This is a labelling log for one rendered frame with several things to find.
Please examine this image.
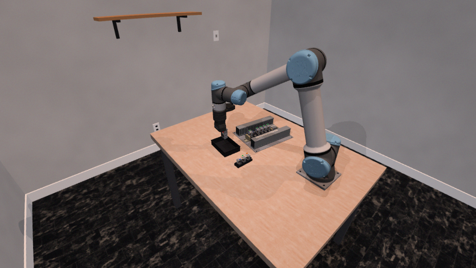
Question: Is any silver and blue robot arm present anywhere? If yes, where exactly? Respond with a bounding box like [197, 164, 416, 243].
[211, 47, 341, 183]

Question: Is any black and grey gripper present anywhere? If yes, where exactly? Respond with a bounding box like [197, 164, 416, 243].
[212, 102, 235, 139]

